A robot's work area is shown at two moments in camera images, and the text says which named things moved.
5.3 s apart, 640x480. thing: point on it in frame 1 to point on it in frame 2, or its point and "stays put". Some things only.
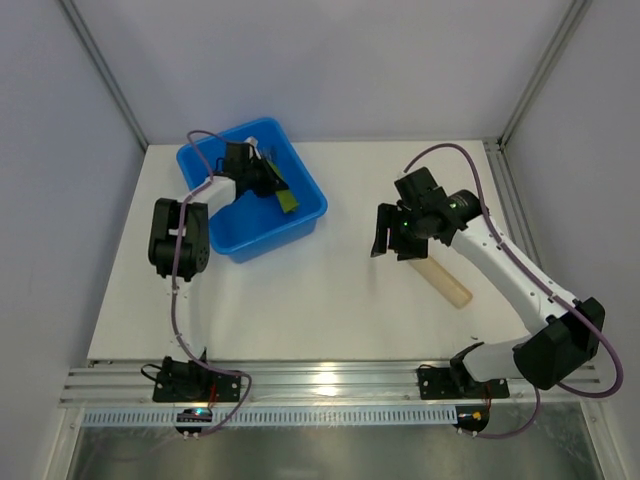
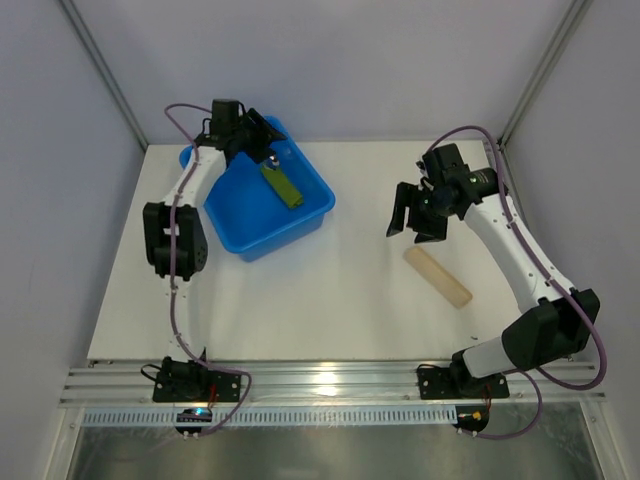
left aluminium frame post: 87,38 stays put
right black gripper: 395,230 to 417,209
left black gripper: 265,176 to 257,135
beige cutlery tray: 443,281 stays put
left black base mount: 192,382 stays put
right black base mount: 442,383 stays put
